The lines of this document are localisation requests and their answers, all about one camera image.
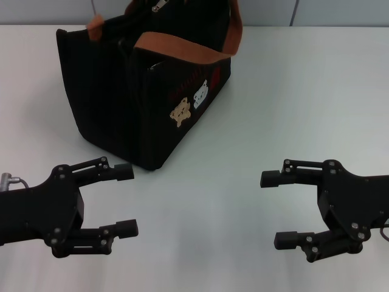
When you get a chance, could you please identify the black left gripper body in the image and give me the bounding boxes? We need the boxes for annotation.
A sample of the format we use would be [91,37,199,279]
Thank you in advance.
[0,164,84,248]

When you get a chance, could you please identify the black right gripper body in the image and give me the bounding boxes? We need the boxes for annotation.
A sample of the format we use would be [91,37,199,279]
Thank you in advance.
[317,158,389,245]

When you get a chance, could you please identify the black food bag orange straps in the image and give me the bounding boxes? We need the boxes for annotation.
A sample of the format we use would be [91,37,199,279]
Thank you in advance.
[56,0,244,171]

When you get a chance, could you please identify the left gripper cable connector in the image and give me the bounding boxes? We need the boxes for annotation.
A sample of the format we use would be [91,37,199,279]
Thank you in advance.
[0,172,31,191]

